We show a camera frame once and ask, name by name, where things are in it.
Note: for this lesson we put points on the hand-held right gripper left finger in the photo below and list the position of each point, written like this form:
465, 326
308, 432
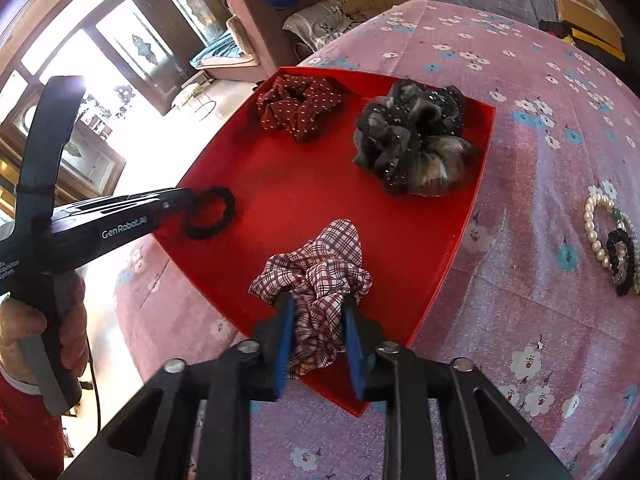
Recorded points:
286, 340

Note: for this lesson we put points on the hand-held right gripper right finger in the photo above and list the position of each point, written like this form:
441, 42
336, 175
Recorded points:
352, 350

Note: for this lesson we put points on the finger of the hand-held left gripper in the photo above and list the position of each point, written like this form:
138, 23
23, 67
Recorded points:
175, 203

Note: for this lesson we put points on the red white plaid scrunchie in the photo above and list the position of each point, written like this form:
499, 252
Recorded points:
320, 270

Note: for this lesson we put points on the red tray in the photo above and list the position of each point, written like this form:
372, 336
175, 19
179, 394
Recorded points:
280, 180

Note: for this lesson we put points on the person's left forearm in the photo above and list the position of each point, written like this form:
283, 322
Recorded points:
25, 425

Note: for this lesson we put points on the person's left hand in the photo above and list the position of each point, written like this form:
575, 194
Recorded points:
74, 320

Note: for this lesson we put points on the wooden cabinet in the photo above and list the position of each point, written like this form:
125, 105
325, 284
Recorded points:
85, 160

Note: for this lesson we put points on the red dotted scrunchie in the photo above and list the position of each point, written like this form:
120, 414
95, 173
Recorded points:
295, 105

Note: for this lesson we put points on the wooden glass door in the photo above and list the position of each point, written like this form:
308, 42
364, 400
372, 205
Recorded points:
165, 45

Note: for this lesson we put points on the teal seat cushion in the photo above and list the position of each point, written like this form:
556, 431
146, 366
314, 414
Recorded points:
220, 50

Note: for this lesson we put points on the pink sofa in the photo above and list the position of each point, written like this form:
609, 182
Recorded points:
265, 30

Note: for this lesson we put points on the dark grey dotted scrunchie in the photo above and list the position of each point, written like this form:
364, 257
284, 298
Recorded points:
405, 140

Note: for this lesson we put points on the grey patterned pillow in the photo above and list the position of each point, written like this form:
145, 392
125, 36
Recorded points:
320, 22

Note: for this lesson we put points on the olive brown cloth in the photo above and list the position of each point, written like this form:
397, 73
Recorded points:
375, 2

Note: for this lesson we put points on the yellow box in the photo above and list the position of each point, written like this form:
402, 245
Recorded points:
600, 42

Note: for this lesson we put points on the brown cardboard box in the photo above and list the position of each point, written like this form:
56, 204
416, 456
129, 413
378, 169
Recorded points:
590, 17

